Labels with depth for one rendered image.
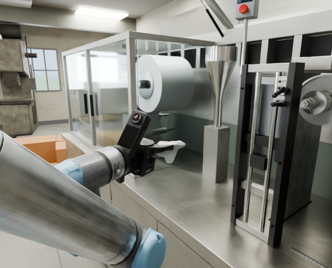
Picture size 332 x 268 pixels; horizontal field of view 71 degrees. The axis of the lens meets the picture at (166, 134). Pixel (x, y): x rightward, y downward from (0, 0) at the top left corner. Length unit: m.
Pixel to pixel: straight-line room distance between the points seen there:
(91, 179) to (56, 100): 7.38
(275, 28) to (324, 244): 0.89
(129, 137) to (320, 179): 0.90
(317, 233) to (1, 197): 0.91
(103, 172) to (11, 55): 6.19
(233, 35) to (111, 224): 1.22
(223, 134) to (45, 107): 6.99
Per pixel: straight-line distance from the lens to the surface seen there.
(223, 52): 1.08
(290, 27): 1.24
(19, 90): 7.03
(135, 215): 1.23
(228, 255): 0.79
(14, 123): 6.66
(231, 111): 1.38
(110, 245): 0.35
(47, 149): 3.83
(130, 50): 1.13
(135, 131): 0.55
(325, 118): 0.81
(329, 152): 1.18
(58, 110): 7.85
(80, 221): 0.29
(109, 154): 0.50
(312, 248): 0.91
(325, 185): 1.22
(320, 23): 1.19
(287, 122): 0.70
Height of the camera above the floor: 1.41
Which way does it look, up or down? 14 degrees down
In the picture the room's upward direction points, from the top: straight up
